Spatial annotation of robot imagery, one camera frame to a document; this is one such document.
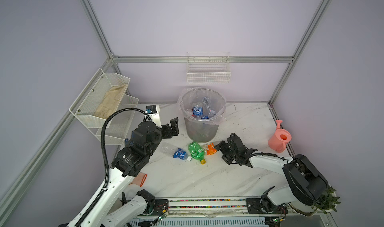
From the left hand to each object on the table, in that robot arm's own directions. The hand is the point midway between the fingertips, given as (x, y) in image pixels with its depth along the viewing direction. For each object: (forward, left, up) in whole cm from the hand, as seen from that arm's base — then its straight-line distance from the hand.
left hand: (167, 120), depth 65 cm
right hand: (+1, -25, -30) cm, 39 cm away
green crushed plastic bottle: (+1, -14, -32) cm, 35 cm away
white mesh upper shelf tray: (+18, +39, -4) cm, 43 cm away
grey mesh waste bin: (+10, -15, -24) cm, 30 cm away
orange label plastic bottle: (+2, -21, -32) cm, 38 cm away
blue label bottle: (+18, -14, -12) cm, 25 cm away
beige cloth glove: (+17, +34, -5) cm, 39 cm away
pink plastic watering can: (+5, -62, -24) cm, 67 cm away
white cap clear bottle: (+25, -19, -12) cm, 34 cm away
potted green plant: (-30, -66, -18) cm, 75 cm away
